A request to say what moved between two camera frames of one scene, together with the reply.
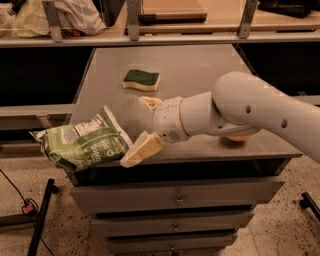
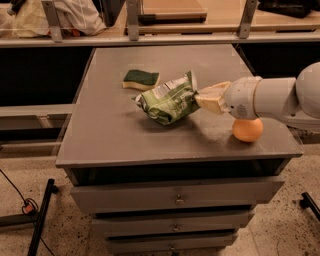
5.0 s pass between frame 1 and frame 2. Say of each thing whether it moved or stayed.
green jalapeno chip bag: moved
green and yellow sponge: stayed
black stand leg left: stayed
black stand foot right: stayed
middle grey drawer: stayed
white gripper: moved
